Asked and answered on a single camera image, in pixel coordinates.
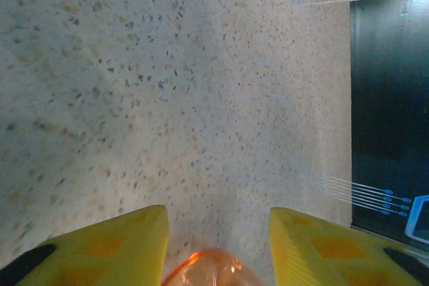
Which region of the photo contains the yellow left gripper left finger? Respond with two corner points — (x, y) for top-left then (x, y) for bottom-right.
(0, 204), (169, 286)

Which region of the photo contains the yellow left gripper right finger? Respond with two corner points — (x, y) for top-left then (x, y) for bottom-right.
(269, 206), (429, 286)

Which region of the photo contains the orange glass server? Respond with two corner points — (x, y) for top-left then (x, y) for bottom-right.
(161, 248), (267, 286)

